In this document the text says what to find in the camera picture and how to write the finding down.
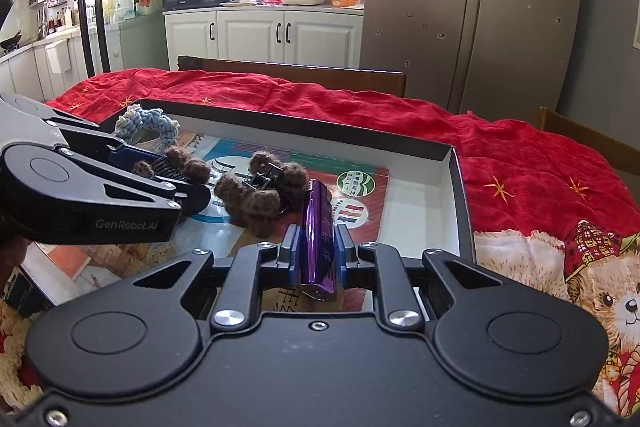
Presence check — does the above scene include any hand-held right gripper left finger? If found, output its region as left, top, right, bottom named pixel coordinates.
left=131, top=224, right=302, bottom=333

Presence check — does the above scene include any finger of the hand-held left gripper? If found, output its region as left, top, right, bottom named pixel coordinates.
left=42, top=117, right=165, bottom=168
left=65, top=149, right=213, bottom=219

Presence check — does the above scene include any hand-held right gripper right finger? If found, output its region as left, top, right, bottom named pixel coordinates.
left=334, top=223, right=506, bottom=333

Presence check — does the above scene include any black-rimmed cardboard box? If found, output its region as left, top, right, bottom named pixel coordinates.
left=5, top=98, right=477, bottom=308

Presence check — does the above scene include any colourful printed paper sheet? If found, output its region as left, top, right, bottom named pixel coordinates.
left=30, top=132, right=391, bottom=298

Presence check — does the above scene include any white stove counter cabinet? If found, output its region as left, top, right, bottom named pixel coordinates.
left=0, top=24, right=123, bottom=108

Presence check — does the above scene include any white hanging waste bin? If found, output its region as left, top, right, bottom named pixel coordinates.
left=45, top=39, right=73, bottom=74

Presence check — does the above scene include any dark wooden chair back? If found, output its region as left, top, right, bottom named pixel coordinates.
left=177, top=55, right=407, bottom=98

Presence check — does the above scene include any white kitchen cabinet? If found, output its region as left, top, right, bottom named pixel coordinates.
left=164, top=4, right=365, bottom=70

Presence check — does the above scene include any red bear printed blanket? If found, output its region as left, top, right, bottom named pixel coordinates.
left=0, top=68, right=640, bottom=423

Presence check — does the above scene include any silver refrigerator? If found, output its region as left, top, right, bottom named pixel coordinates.
left=359, top=0, right=586, bottom=115

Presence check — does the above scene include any light wooden chair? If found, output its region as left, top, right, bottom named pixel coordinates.
left=537, top=107, right=640, bottom=180

